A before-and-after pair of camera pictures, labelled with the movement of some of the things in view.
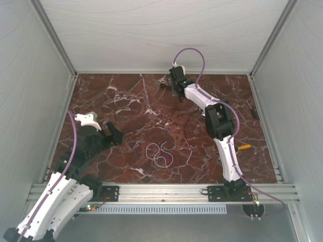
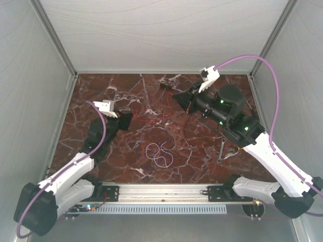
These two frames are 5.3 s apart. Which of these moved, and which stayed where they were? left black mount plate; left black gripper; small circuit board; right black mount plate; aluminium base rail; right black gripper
Moved: left black gripper; right black gripper
Stayed: small circuit board; left black mount plate; aluminium base rail; right black mount plate
